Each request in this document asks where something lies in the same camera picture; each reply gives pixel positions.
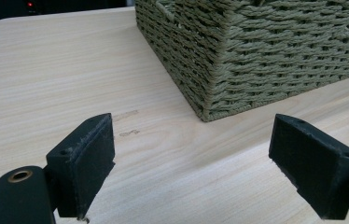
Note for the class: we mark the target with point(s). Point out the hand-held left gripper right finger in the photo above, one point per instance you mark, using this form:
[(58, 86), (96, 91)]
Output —
[(315, 168)]

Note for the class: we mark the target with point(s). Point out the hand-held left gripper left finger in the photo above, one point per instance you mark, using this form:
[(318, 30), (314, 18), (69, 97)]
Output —
[(82, 168)]

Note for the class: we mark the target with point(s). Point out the green woven basket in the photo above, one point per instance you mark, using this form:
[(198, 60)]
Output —
[(256, 53)]

